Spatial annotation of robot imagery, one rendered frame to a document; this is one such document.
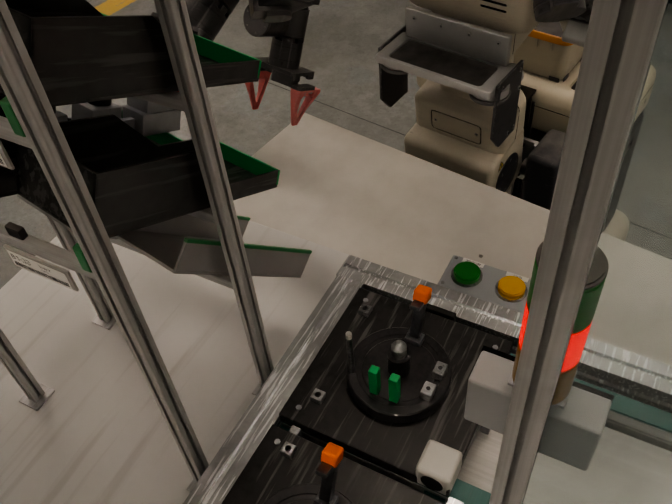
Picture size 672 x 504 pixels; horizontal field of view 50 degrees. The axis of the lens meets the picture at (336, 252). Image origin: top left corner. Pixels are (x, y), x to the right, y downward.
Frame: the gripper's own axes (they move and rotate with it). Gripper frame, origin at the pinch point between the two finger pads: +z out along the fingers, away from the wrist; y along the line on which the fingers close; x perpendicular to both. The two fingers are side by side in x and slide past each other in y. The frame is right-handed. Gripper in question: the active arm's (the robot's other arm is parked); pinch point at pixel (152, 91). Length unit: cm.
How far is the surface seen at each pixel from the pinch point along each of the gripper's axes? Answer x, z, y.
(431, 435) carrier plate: 26, 20, 47
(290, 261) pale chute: 22.4, 9.0, 17.8
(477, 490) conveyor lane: 28, 22, 55
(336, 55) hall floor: 187, -100, -126
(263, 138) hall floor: 158, -43, -113
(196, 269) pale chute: 4.2, 17.0, 18.7
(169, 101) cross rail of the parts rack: -14.2, 4.0, 19.2
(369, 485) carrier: 21, 28, 45
